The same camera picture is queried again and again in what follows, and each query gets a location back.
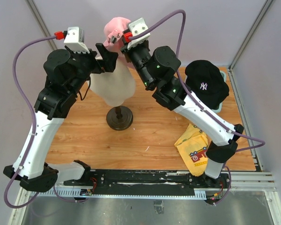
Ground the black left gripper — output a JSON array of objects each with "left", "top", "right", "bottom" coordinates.
[{"left": 67, "top": 42, "right": 118, "bottom": 95}]

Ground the pink sport baseball cap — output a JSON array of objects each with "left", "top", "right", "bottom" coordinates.
[{"left": 104, "top": 17, "right": 131, "bottom": 52}]

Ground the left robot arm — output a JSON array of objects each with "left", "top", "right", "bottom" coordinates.
[{"left": 3, "top": 43, "right": 118, "bottom": 193}]

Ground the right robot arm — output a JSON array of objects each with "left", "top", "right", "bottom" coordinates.
[{"left": 121, "top": 40, "right": 244, "bottom": 188}]

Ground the cream mannequin head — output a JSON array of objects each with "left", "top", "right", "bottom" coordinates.
[{"left": 90, "top": 60, "right": 136, "bottom": 107}]

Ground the black baseball cap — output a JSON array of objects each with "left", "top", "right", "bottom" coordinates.
[{"left": 185, "top": 60, "right": 229, "bottom": 109}]

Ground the light teal plastic bin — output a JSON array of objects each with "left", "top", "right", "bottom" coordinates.
[{"left": 212, "top": 70, "right": 227, "bottom": 113}]

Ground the yellow printed cloth hat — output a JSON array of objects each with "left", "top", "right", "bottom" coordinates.
[{"left": 174, "top": 124, "right": 208, "bottom": 177}]

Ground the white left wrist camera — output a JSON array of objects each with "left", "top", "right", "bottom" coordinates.
[{"left": 54, "top": 27, "right": 90, "bottom": 53}]

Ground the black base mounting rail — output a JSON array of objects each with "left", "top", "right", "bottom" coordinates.
[{"left": 63, "top": 169, "right": 228, "bottom": 193}]

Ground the white cable duct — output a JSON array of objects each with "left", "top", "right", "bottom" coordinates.
[{"left": 38, "top": 187, "right": 207, "bottom": 200}]

